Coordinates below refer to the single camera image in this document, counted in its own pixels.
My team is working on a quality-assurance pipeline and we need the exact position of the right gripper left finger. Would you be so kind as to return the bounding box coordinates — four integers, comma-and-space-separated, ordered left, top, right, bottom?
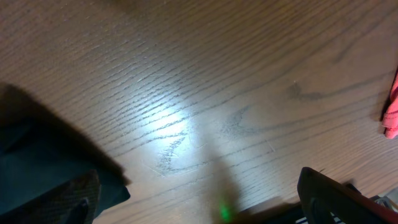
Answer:
1, 170, 101, 224

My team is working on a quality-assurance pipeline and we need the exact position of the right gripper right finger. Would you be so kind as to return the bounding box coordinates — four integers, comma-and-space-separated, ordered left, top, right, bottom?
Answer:
297, 167, 397, 224

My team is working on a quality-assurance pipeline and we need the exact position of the black t-shirt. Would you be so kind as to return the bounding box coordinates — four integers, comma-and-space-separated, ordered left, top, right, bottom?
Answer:
1, 119, 130, 215

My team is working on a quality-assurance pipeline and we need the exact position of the red t-shirt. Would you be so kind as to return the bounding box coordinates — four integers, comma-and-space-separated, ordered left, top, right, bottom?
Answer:
382, 74, 397, 139

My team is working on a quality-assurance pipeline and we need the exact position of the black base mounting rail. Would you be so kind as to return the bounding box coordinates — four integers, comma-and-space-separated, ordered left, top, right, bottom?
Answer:
295, 195, 397, 224

